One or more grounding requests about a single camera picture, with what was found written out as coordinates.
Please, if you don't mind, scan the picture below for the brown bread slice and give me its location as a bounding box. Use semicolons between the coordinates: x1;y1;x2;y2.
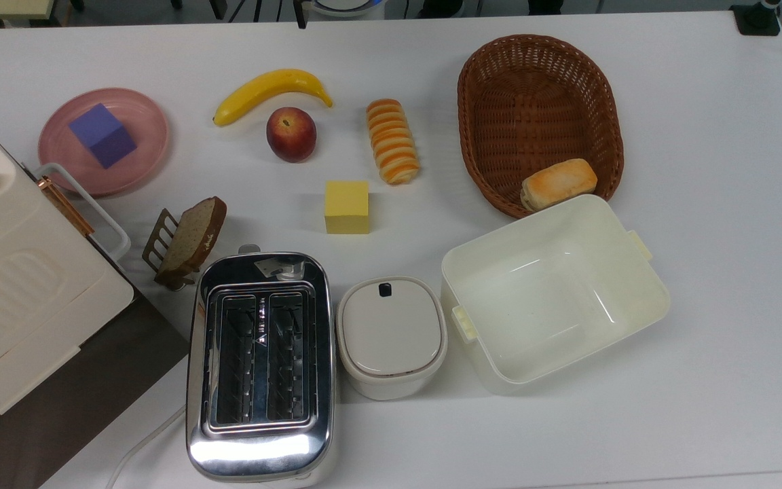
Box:
157;196;227;276

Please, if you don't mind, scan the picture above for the copper latch strip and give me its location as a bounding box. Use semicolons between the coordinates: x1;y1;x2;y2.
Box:
38;176;95;237

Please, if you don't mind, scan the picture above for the small white lidded container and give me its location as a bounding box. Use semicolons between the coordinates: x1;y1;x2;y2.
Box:
336;275;449;401

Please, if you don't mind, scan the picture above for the chrome two-slot toaster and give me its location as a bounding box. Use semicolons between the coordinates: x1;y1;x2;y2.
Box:
185;244;337;486

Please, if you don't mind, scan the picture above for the purple cube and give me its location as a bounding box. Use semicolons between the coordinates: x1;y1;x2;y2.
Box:
69;103;138;170

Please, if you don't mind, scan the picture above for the yellow cube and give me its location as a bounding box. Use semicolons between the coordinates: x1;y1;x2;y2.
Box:
324;180;370;235

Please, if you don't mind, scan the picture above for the red peach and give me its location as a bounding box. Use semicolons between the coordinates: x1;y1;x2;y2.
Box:
266;107;318;164

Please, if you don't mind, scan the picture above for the white cabinet handle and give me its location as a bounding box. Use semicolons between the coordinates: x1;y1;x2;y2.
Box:
35;163;132;264

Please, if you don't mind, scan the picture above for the white toaster cable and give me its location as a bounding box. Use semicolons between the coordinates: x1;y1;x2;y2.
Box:
106;405;187;489

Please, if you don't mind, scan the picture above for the brown toast rack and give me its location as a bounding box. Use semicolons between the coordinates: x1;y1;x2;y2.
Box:
142;209;202;291

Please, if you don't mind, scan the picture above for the white and blue robot base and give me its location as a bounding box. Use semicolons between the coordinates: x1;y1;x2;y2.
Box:
310;0;386;19

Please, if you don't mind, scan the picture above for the toasted square bun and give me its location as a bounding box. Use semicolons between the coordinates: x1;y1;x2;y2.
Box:
521;158;598;212

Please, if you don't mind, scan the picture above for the yellow banana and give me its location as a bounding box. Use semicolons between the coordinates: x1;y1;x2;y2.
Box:
212;69;334;127

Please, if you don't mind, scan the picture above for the cream open plastic bin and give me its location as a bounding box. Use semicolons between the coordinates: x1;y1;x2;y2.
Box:
441;194;671;396

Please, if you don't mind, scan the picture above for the pink plate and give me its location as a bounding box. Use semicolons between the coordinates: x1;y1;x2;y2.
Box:
38;88;170;198

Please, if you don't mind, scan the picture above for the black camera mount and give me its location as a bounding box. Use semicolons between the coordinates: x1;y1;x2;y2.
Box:
730;0;782;36

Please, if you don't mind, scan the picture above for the striped orange bread roll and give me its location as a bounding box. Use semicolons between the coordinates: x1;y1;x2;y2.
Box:
366;98;422;185

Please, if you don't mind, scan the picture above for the brown wicker basket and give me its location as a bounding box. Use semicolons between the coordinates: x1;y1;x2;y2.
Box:
457;34;625;219

